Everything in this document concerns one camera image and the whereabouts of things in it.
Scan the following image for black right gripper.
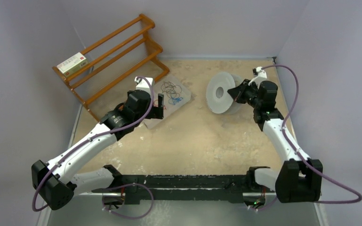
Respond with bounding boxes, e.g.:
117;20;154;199
227;80;262;109

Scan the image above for grey cable spool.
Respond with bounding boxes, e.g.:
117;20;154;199
206;72;243;114

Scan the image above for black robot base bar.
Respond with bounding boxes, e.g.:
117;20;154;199
93;167;275;205

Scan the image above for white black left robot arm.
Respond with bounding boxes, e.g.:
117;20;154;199
31;88;164;212

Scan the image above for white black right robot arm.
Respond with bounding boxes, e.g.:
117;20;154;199
227;79;323;203

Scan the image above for clear plastic tray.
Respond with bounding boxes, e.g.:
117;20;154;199
143;75;191;129

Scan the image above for orange wooden rack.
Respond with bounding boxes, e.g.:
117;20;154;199
52;14;170;121

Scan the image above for white cardboard box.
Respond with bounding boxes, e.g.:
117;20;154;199
56;52;88;77

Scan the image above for black cable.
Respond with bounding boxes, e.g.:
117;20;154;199
160;81;182;99

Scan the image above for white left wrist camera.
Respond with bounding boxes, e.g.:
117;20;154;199
134;76;155;93

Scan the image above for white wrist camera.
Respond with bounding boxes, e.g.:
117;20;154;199
250;66;268;87
134;76;155;93

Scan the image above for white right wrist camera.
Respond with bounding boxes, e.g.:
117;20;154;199
250;66;268;87

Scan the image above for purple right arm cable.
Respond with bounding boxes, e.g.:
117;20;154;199
261;65;362;205

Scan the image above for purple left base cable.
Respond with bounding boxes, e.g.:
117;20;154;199
101;183;155;220

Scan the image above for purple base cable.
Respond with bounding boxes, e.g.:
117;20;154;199
101;183;155;220
247;188;278;213

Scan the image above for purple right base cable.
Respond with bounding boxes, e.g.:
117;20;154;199
247;188;278;213

